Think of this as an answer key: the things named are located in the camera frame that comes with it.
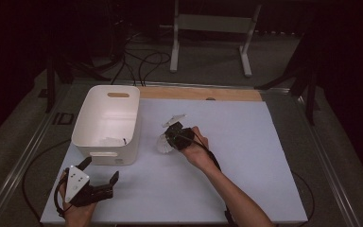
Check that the metal floor rail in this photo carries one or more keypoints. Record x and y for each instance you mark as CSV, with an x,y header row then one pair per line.
x,y
170,84
327,157
40,129

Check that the person's right hand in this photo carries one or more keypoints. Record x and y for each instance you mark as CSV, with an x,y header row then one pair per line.
x,y
200,154

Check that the pale blue table mat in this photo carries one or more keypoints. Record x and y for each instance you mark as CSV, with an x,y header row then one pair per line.
x,y
157,195

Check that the white plastic bin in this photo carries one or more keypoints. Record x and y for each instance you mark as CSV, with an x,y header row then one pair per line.
x,y
107,113

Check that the white metal stand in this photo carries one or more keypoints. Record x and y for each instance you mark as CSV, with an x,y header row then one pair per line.
x,y
214,23

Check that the person's left hand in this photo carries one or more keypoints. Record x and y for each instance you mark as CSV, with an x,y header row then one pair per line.
x,y
77,216

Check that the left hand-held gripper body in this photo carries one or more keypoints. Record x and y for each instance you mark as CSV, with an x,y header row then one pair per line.
x,y
77,183

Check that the black tripod stand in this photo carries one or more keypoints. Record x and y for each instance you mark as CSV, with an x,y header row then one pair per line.
x,y
311,101
50,88

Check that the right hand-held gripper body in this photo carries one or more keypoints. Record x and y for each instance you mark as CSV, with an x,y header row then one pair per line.
x,y
179,138

